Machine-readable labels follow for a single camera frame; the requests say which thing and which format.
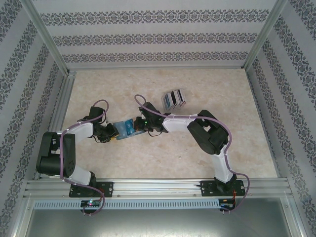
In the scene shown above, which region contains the blue card with white lines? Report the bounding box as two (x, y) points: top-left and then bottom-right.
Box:
(124, 119), (136, 134)

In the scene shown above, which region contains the teal leather card holder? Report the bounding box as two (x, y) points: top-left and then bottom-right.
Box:
(112, 118), (145, 141)

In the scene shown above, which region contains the grey sheet metal panel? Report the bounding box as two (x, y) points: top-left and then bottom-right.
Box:
(13, 197), (306, 237)

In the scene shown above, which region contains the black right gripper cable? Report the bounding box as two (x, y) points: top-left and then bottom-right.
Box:
(147, 129), (169, 138)

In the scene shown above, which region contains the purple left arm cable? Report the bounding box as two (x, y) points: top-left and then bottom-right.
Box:
(59, 98), (111, 217)

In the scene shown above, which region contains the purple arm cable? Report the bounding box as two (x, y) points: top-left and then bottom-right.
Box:
(134, 94), (251, 215)
(59, 98), (111, 217)

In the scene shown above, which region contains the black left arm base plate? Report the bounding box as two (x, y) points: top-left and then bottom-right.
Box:
(69, 181), (114, 198)

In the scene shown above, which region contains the thin aluminium wall rail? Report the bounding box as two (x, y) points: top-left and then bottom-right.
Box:
(66, 67), (247, 73)

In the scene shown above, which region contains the aluminium frame rail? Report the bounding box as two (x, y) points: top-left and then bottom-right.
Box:
(46, 70), (78, 180)

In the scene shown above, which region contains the wide aluminium mounting rail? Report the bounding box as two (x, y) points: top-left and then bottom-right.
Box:
(24, 178), (293, 198)

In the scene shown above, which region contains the white slotted cable duct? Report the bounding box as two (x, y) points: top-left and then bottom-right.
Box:
(33, 198), (221, 209)

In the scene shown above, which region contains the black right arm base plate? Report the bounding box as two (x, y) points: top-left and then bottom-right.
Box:
(200, 180), (244, 198)

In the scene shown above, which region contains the aluminium frame post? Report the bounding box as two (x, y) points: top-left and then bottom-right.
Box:
(24, 0), (71, 74)

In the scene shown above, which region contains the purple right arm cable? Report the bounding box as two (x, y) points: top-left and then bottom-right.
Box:
(134, 94), (251, 215)

